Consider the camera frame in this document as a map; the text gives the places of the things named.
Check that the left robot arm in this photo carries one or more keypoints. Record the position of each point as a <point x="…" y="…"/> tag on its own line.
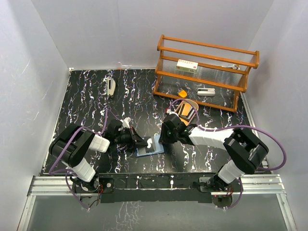
<point x="71" y="145"/>

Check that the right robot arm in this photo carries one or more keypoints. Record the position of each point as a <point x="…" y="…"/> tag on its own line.
<point x="245" y="149"/>

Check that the white red small box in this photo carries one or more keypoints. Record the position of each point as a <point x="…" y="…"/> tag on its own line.
<point x="187" y="66"/>

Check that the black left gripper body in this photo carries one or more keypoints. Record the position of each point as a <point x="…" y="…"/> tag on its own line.
<point x="124" y="138"/>

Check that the stack of silver cards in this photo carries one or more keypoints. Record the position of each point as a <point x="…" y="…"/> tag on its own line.
<point x="186" y="111"/>

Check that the yellow and grey tape measure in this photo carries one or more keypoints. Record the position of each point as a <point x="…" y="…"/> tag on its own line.
<point x="182" y="94"/>

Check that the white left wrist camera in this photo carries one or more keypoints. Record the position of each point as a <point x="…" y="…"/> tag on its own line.
<point x="126" y="122"/>

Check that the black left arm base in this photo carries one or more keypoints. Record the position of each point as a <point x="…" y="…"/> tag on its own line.
<point x="90" y="193"/>

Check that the white and black stapler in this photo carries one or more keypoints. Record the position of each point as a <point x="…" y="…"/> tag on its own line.
<point x="111" y="86"/>

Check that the blue card holder wallet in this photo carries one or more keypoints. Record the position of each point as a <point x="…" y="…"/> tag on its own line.
<point x="159" y="147"/>

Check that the beige oval card tray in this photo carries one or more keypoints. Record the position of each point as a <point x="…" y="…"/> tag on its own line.
<point x="193" y="104"/>

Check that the dark mirror-finish card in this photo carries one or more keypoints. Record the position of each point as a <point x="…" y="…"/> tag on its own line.
<point x="151" y="147"/>
<point x="141" y="152"/>

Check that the white small stapler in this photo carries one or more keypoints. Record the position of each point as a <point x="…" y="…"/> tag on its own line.
<point x="206" y="92"/>

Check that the orange wooden shelf rack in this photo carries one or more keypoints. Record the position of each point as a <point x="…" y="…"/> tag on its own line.
<point x="222" y="68"/>

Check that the aluminium front rail frame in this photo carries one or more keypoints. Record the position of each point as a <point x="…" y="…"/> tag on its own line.
<point x="158" y="187"/>

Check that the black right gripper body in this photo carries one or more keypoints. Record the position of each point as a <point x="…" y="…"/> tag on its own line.
<point x="168" y="136"/>

